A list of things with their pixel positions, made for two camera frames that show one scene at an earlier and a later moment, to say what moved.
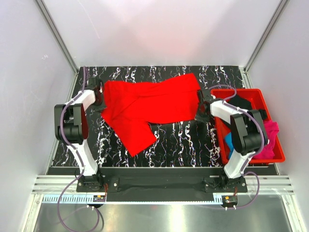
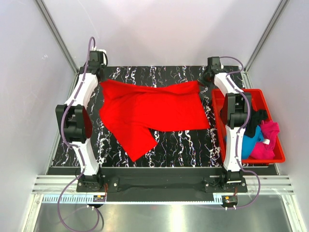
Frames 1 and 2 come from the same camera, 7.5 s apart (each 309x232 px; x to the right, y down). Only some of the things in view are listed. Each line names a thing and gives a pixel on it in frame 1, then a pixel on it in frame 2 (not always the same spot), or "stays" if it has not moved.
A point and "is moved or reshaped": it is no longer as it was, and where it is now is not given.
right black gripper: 198,117 to 200,79
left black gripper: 101,108 to 103,66
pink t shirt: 272,128 stays
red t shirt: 129,107 is moved or reshaped
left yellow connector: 99,198 stays
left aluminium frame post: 65,50 stays
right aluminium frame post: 245,70 stays
